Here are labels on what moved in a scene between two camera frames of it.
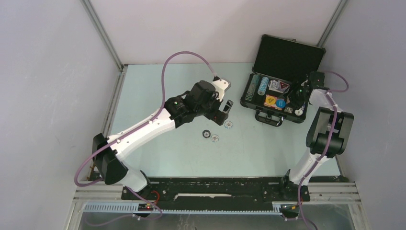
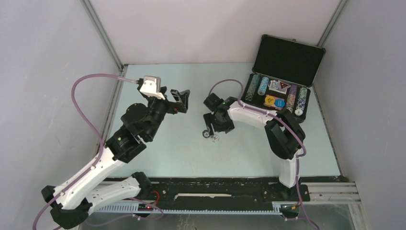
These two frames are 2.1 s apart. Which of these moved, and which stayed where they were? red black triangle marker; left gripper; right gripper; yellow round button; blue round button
Moved: left gripper; right gripper
Stayed: yellow round button; red black triangle marker; blue round button
